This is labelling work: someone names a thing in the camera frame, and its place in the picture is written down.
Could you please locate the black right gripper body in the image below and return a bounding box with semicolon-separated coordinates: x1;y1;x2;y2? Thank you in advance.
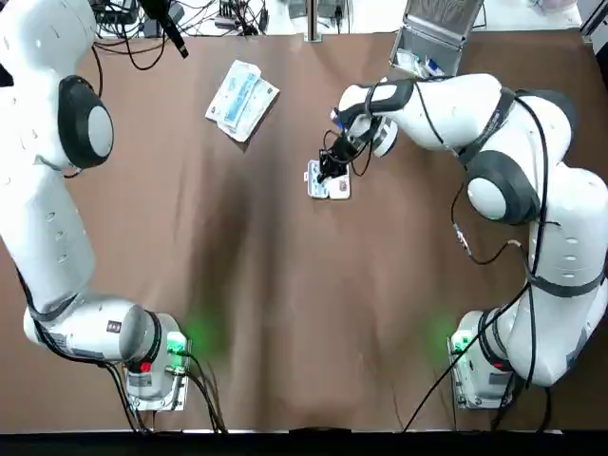
330;113;381;165

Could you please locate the small white medicine box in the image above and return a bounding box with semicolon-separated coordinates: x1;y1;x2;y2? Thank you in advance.
301;159;354;201

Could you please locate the blue face mask packet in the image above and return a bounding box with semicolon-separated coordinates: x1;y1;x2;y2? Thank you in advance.
216;78;281;143
204;59;265;137

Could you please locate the clear plastic bag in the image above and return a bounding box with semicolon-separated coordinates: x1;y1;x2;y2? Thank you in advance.
396;46;422;72

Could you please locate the white blue gauze packet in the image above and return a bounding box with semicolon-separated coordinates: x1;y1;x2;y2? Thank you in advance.
420;54;447;78

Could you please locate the aluminium case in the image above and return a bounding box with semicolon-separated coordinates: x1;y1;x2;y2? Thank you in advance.
388;0;486;81

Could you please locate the black stand pole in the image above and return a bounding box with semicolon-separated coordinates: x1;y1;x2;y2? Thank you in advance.
137;0;191;60

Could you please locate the aluminium frame post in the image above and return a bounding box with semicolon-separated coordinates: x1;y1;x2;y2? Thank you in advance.
305;0;325;43

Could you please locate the right arm cable with connector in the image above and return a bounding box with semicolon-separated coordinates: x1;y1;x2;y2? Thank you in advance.
449;182;523;266

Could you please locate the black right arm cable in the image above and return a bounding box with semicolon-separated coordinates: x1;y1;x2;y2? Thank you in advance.
322;80;555;434

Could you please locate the thin black cable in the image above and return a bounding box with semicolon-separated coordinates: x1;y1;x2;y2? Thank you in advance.
92;35;167;71

